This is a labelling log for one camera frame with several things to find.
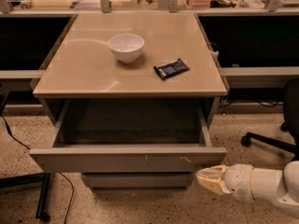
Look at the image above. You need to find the black stand base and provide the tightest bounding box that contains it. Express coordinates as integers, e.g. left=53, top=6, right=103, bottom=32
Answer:
left=0, top=173, right=51, bottom=223

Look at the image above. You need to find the grey drawer cabinet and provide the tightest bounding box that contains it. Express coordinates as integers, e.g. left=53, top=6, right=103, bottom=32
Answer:
left=33, top=12, right=227, bottom=133

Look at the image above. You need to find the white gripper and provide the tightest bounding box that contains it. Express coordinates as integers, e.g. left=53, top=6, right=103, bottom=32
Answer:
left=195, top=164, right=253, bottom=202

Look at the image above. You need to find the grey drawer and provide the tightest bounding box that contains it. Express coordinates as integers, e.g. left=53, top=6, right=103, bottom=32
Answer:
left=81, top=173, right=193, bottom=189
left=30, top=99, right=226, bottom=174

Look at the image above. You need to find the grey bottom drawer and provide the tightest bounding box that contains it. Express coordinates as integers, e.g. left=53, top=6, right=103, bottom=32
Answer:
left=81, top=173, right=193, bottom=189

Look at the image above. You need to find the black floor cable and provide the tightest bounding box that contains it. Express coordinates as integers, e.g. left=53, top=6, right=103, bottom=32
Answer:
left=0, top=114, right=76, bottom=224

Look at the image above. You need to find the white ceramic bowl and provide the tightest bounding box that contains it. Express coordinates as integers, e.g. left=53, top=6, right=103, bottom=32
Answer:
left=108, top=34, right=145, bottom=63

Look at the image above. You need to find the grey top drawer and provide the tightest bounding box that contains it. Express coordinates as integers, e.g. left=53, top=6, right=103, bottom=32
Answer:
left=30, top=99, right=226, bottom=174

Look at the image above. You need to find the black office chair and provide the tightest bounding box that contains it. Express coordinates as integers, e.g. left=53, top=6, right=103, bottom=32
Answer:
left=241, top=78, right=299, bottom=161

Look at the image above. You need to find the dark blue snack packet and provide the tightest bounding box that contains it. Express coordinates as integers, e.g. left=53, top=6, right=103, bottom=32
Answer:
left=153, top=59, right=190, bottom=80

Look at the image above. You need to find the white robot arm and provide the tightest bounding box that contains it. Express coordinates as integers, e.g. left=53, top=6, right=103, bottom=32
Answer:
left=195, top=161, right=299, bottom=218

